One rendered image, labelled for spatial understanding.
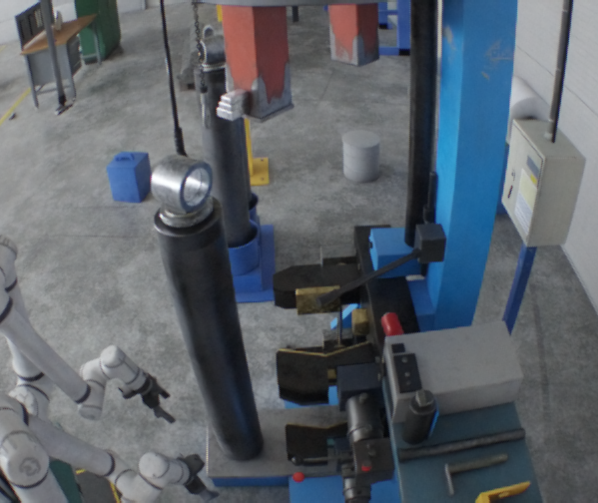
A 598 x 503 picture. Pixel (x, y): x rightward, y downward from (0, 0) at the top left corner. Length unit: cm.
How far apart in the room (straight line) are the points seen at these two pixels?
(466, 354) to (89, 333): 252
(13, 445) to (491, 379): 127
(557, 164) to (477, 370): 78
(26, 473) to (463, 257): 141
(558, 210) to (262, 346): 193
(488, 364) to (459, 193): 51
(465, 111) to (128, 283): 282
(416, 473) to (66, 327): 268
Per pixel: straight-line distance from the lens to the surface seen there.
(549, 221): 207
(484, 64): 144
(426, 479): 154
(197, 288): 173
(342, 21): 153
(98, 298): 377
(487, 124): 152
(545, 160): 190
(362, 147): 429
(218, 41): 277
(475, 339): 169
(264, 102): 128
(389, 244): 198
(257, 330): 331
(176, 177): 155
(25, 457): 114
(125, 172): 444
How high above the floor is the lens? 243
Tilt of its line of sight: 41 degrees down
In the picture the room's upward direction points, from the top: 4 degrees counter-clockwise
